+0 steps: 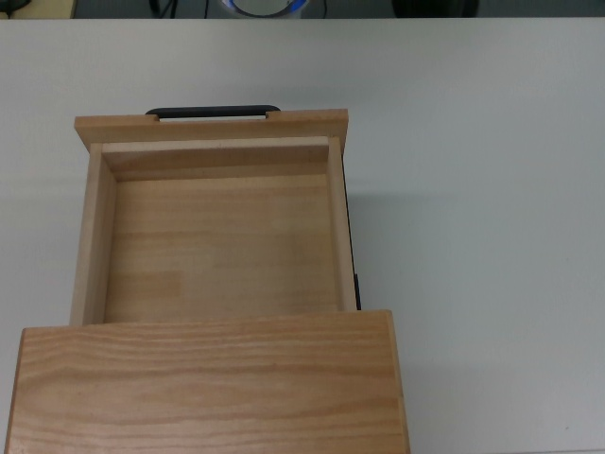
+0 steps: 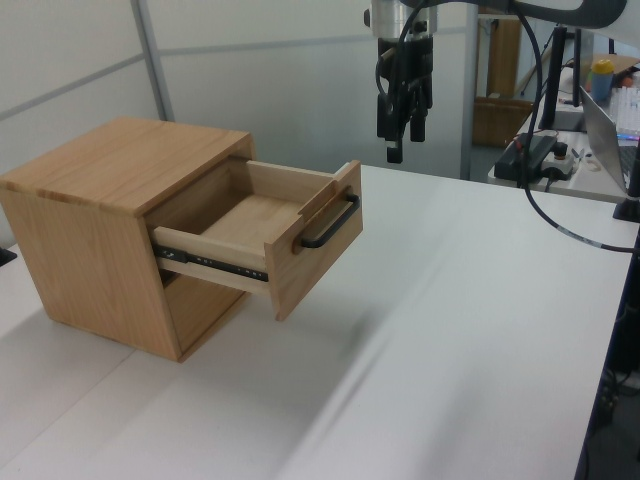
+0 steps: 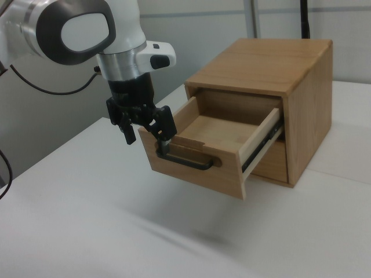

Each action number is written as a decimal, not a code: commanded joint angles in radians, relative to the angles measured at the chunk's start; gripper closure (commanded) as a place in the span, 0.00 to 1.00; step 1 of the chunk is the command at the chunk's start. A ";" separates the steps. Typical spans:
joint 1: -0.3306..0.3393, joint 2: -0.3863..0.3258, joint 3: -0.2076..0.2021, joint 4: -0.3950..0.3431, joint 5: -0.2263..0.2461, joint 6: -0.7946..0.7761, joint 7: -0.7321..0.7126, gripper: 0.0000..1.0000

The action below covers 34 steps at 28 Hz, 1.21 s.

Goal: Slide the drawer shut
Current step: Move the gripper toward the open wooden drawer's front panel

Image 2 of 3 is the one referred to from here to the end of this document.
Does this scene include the black monitor stand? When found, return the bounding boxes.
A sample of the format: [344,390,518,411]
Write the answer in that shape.
[541,27,587,134]

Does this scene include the black metal frame post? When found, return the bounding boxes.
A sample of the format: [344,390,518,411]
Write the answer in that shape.
[574,144,640,480]

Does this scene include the emergency stop button box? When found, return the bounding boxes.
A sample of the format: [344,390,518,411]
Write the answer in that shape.
[542,142,576,182]

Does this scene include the blue bottle with yellow lid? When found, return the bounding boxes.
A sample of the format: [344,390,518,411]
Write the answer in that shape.
[588,58,617,102]

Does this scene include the black drawer slide rail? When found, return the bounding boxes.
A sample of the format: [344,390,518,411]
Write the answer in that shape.
[154,243,270,282]

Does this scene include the wooden two-drawer cabinet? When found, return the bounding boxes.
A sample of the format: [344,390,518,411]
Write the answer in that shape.
[0,116,254,364]

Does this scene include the white side desk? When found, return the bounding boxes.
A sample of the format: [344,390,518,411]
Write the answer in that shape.
[487,127,640,204]

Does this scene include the black metal drawer handle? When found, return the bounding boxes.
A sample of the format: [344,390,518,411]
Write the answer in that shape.
[299,192,361,250]

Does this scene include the silver laptop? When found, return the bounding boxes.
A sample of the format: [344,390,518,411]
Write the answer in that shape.
[579,85,640,196]

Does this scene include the cardboard box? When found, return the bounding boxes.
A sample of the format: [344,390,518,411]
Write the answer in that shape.
[592,52,640,76]

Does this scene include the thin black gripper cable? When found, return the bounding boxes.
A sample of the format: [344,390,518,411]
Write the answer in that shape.
[374,0,441,109]

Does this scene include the grey partition post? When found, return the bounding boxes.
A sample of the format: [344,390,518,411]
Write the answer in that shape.
[462,0,482,181]
[133,0,174,122]

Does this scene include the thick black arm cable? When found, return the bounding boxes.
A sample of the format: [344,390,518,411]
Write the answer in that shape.
[508,0,640,253]

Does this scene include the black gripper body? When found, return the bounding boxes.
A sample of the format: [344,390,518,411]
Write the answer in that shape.
[375,34,435,96]

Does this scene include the small scissors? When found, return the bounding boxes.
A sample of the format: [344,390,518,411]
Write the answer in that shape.
[569,146,600,172]

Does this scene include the wooden background cabinet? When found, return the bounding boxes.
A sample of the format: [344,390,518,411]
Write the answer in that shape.
[473,18,535,149]

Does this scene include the wooden drawer with black handle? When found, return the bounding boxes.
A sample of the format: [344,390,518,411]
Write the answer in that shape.
[152,158,364,322]

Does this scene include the black vertical pole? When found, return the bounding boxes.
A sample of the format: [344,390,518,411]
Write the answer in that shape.
[573,28,596,109]

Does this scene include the black power box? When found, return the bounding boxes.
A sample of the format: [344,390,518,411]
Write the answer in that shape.
[493,133,559,180]

